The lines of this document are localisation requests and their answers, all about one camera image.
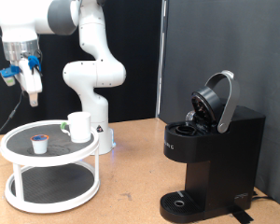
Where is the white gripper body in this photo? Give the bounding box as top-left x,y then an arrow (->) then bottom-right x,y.
18,58 -> 43,96

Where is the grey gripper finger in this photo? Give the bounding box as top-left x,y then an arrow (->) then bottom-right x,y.
28,92 -> 39,108

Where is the white coffee pod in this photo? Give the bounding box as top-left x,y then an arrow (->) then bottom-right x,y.
30,133 -> 50,155

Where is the white mug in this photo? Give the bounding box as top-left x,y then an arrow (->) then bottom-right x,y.
59,111 -> 92,144

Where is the black Keurig coffee machine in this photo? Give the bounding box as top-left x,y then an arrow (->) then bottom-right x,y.
159,105 -> 267,224

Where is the white two-tier turntable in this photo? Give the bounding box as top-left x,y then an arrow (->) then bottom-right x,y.
0,119 -> 101,215

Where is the silver vertical pole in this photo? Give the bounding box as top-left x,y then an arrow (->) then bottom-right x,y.
155,0 -> 169,119

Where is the black tape strip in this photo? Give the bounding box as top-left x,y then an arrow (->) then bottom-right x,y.
228,206 -> 255,224

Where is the blue cable clip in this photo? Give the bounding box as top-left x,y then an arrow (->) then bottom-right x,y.
27,55 -> 43,74

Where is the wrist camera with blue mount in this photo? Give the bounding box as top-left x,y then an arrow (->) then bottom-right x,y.
0,65 -> 21,88

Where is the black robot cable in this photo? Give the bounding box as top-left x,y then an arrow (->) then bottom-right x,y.
0,8 -> 26,145

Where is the black power cable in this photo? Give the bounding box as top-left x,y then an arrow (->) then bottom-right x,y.
251,189 -> 275,202

